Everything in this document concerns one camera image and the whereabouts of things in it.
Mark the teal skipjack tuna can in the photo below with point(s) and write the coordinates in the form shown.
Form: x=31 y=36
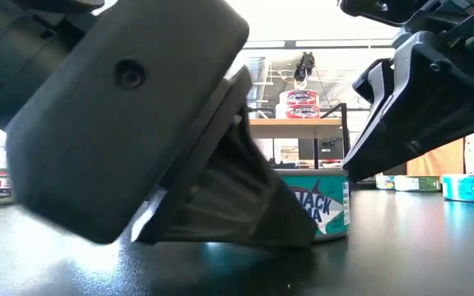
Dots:
x=327 y=201
x=471 y=188

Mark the wooden shelf with black frame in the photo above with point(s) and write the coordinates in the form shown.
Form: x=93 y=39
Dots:
x=294 y=128

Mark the hanging black device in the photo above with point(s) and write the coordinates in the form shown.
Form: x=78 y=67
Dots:
x=305 y=66

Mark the silver ventilation duct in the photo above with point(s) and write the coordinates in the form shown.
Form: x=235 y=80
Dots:
x=257 y=82

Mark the orange cloth panel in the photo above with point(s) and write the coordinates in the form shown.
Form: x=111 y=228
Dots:
x=438 y=162

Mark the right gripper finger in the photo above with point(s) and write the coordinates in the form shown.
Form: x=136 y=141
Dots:
x=375 y=80
x=426 y=107

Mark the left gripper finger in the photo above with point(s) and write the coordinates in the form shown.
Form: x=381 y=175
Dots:
x=229 y=205

